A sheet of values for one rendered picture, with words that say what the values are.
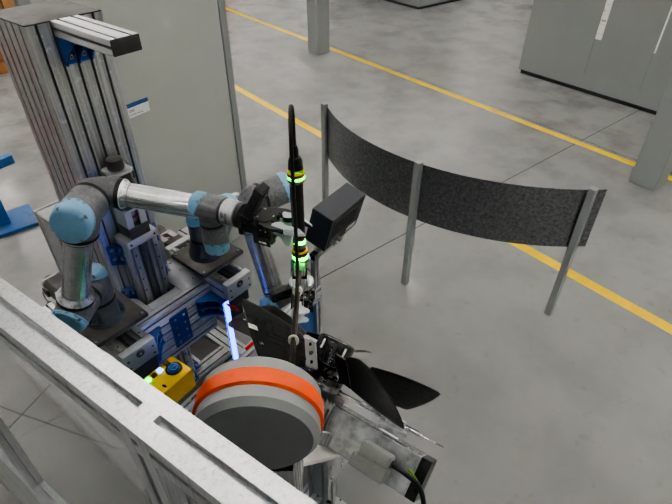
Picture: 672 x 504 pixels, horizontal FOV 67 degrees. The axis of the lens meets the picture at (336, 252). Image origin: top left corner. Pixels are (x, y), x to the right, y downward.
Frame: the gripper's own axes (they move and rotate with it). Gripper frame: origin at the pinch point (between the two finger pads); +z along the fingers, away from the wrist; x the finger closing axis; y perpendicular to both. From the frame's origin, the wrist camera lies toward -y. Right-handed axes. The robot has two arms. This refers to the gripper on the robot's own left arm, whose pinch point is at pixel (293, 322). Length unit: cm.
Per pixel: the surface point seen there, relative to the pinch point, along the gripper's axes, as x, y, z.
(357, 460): 1, 19, 48
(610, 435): 99, 173, -24
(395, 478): 5, 29, 51
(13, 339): -85, -31, 84
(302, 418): -76, -1, 86
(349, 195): -8, 22, -70
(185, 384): 18.4, -34.2, 13.3
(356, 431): 2.8, 19.3, 38.5
